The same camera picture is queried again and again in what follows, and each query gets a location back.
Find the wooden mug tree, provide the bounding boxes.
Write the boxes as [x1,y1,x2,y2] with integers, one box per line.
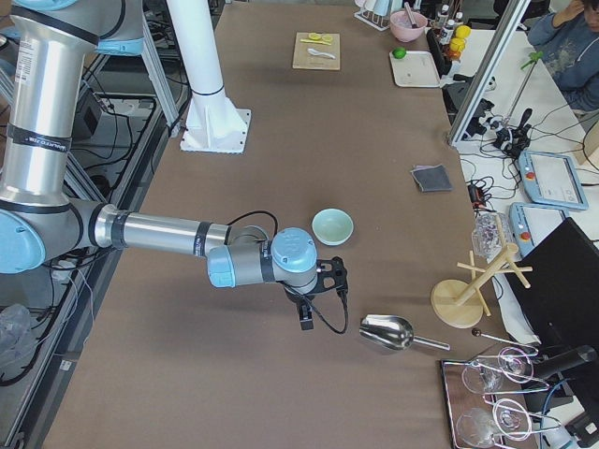
[431,216,533,328]

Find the beige plastic tray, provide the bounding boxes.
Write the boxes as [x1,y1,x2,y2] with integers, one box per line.
[388,51,440,88]

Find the black camera mount wrist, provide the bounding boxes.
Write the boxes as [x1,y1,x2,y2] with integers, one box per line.
[312,256,348,296]

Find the pink bowl with ice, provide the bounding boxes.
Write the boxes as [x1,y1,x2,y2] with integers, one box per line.
[389,10,428,42]

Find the teach pendant tablet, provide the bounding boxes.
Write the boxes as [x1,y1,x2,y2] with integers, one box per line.
[509,202,570,257]
[518,150,589,210]

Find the yellow lemon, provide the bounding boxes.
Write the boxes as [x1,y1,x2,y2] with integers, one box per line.
[453,24,472,39]

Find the person in blue hoodie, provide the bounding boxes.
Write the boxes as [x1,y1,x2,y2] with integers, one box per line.
[528,1,598,113]

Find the metal scoop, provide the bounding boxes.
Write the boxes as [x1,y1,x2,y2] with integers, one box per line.
[358,314,451,351]

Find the teach pendant tablet upper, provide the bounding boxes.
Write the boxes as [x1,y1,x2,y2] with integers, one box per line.
[518,150,589,210]

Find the aluminium frame post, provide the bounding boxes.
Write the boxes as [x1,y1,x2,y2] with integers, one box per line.
[447,0,530,147]

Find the bamboo cutting board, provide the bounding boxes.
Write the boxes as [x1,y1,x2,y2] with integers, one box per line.
[292,32,341,71]

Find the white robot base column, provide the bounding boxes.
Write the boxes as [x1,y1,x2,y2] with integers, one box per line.
[168,0,251,154]

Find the teach pendant tablet lower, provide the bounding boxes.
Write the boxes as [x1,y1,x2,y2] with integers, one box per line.
[509,202,570,257]

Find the grey folded cloth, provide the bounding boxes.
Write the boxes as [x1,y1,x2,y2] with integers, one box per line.
[411,165,453,193]

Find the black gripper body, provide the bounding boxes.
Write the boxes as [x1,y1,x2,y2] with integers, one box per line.
[283,283,314,314]

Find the yellow plastic knife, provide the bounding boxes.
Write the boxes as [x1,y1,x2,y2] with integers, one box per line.
[299,37,332,46]

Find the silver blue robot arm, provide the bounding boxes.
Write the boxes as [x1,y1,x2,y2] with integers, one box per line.
[1,1,322,329]

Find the wine glass rack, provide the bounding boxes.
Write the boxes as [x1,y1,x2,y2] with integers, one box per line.
[440,345,561,448]

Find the black monitor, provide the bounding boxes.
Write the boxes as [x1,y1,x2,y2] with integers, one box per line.
[506,218,598,348]

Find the light green ceramic bowl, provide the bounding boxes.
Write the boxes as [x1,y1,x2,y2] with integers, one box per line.
[312,209,354,246]

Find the green lime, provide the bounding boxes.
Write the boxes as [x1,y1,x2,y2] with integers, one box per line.
[392,47,407,59]

